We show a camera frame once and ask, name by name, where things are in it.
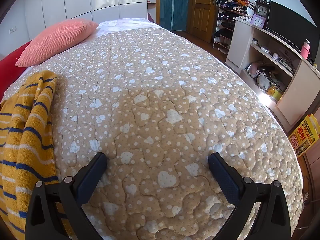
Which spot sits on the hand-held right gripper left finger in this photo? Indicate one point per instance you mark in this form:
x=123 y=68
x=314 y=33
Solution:
x=93 y=174

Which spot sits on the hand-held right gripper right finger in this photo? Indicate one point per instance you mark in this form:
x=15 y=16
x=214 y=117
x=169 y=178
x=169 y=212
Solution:
x=224 y=177

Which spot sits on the yellow striped knit sweater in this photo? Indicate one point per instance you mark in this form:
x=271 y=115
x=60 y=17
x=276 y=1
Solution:
x=22 y=142

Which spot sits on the pile of dark clothes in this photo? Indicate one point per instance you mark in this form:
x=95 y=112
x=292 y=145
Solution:
x=235 y=1

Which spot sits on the yellow printed cardboard box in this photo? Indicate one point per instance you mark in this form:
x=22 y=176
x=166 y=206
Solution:
x=303 y=137

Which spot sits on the yellow plastic bottle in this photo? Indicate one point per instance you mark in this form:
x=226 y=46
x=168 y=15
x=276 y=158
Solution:
x=275 y=93

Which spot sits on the beige heart print quilted bedspread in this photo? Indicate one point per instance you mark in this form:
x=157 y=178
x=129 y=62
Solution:
x=162 y=92

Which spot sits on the pink plastic bag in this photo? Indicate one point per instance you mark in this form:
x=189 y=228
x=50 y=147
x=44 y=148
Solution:
x=255 y=68

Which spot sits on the red embroidered pillow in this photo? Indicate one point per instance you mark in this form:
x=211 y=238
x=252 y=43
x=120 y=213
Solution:
x=10 y=65

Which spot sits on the pink knit pillow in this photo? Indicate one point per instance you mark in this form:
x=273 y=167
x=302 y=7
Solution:
x=57 y=40

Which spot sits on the small white jar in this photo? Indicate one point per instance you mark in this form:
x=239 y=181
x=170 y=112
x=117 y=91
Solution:
x=255 y=41

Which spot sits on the white shoe rack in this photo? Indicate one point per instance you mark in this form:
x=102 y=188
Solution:
x=222 y=31

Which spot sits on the pink water bottle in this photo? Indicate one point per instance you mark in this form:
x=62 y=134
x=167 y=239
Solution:
x=305 y=51

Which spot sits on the purple square clock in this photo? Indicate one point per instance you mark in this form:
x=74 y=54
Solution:
x=258 y=20

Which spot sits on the black flat screen television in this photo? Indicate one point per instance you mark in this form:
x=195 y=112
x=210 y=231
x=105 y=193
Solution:
x=285 y=22

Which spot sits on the wooden door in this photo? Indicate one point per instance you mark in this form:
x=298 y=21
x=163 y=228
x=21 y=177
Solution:
x=202 y=10

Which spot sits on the dark ornate mantel clock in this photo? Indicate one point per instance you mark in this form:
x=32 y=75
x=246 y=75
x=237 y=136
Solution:
x=262 y=10

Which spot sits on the white open bookshelf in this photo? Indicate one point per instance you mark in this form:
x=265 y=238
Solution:
x=151 y=7

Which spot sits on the teal curtain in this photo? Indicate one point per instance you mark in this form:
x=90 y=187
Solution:
x=172 y=5

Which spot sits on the white wall socket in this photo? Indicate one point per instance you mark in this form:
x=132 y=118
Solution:
x=11 y=29

